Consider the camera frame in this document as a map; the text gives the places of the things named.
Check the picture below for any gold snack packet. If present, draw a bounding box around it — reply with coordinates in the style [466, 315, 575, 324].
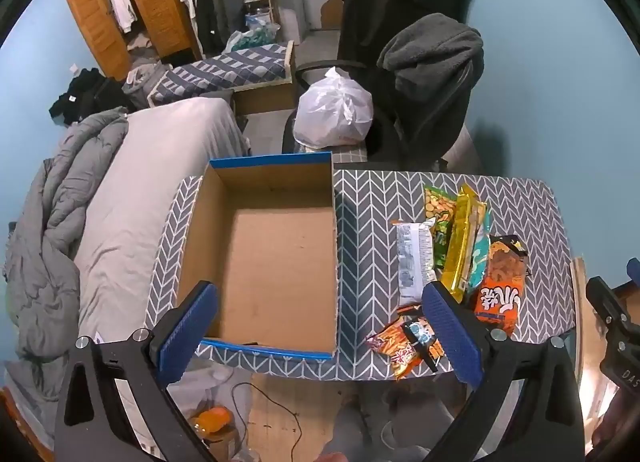
[442, 185, 476, 304]

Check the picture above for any black clothes pile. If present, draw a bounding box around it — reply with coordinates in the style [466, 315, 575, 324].
[48, 68, 132, 121]

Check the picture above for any clothes rack with dark clothes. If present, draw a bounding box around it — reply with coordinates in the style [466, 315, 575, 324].
[179, 0, 247, 57]

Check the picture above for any patterned single bed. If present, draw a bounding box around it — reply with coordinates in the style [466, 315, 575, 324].
[149, 41, 297, 116]

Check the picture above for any black office chair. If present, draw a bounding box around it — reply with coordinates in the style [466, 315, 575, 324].
[281, 60, 451, 172]

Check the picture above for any grey bed mattress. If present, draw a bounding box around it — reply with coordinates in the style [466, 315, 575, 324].
[75, 97, 251, 343]

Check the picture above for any small orange blue snack packet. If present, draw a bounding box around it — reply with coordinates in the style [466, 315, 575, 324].
[397, 305, 446, 373]

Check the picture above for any green snack packet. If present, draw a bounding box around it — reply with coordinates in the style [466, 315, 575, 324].
[424, 185, 458, 270]

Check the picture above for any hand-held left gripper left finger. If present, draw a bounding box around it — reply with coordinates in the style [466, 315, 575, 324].
[54, 281, 221, 462]

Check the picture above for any orange plastic bag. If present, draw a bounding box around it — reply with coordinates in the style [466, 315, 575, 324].
[191, 406, 234, 437]

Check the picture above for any brown cardboard piece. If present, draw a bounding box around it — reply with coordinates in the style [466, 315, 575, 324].
[320, 0, 344, 29]

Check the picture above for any grey clothing heap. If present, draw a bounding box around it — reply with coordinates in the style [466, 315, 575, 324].
[122, 62, 167, 96]

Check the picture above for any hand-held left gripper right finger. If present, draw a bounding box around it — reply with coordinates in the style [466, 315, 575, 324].
[421, 281, 586, 462]

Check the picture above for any teal snack packet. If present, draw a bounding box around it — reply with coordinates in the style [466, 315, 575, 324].
[467, 222, 493, 290]

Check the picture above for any black cable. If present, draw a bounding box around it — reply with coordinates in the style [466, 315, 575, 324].
[231, 382, 302, 462]

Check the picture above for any white snack packet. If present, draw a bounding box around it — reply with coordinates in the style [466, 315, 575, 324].
[391, 219, 438, 308]

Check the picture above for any blue cardboard box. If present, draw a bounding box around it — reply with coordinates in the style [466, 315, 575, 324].
[176, 152, 341, 360]

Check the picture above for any dark grey fleece blanket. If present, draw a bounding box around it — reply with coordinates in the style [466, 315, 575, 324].
[376, 13, 485, 165]

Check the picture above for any teal plastic bag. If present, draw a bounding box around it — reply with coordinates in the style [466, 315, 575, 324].
[224, 22, 281, 54]

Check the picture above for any white plastic bag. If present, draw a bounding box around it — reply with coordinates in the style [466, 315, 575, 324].
[292, 67, 375, 148]

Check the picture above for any white shirt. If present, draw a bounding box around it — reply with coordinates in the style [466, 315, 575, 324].
[106, 0, 138, 34]

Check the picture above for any grey chevron tablecloth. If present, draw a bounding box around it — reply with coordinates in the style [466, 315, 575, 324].
[145, 169, 573, 383]

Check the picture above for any wooden bed frame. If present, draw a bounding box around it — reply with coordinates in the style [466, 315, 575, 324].
[0, 384, 56, 462]

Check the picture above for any grey duvet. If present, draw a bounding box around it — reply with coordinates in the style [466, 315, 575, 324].
[2, 107, 131, 413]

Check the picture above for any large orange snack packet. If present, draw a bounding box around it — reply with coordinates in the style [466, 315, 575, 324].
[472, 235, 530, 339]

